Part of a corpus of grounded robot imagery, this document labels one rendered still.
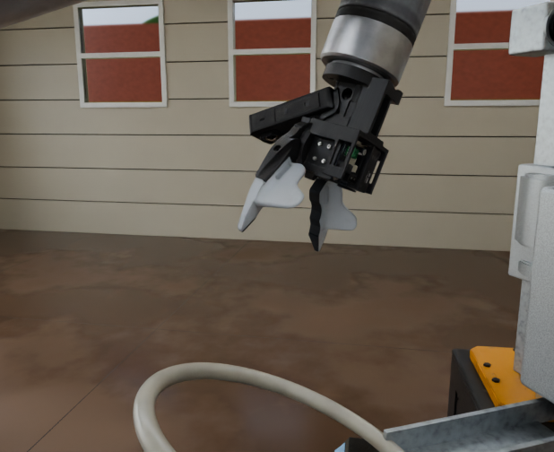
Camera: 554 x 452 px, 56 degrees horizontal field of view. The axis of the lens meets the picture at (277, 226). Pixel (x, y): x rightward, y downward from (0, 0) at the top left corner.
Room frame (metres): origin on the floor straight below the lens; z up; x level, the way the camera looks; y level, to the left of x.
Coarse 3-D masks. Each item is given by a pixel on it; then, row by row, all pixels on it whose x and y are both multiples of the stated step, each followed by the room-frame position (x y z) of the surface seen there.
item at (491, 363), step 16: (480, 352) 1.96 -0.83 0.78; (496, 352) 1.96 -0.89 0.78; (512, 352) 1.96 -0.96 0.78; (480, 368) 1.84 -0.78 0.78; (496, 368) 1.83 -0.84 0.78; (512, 368) 1.83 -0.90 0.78; (496, 384) 1.71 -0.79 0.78; (512, 384) 1.71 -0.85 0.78; (496, 400) 1.61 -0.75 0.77; (512, 400) 1.60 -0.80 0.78
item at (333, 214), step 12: (324, 180) 0.60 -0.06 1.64; (312, 192) 0.60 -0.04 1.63; (324, 192) 0.60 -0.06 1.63; (336, 192) 0.59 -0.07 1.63; (312, 204) 0.61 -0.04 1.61; (324, 204) 0.61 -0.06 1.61; (336, 204) 0.60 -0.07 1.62; (312, 216) 0.61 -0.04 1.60; (324, 216) 0.61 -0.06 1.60; (336, 216) 0.60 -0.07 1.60; (348, 216) 0.59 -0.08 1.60; (312, 228) 0.62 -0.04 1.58; (324, 228) 0.62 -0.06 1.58; (336, 228) 0.61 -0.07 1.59; (348, 228) 0.59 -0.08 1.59; (312, 240) 0.62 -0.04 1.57; (324, 240) 0.62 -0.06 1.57
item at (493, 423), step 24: (504, 408) 0.91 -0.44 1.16; (528, 408) 0.93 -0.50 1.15; (552, 408) 0.95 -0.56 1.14; (384, 432) 0.83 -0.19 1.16; (408, 432) 0.84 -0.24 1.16; (432, 432) 0.86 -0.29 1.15; (456, 432) 0.87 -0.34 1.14; (480, 432) 0.89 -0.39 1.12; (504, 432) 0.90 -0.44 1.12; (528, 432) 0.90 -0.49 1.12; (552, 432) 0.90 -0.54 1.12
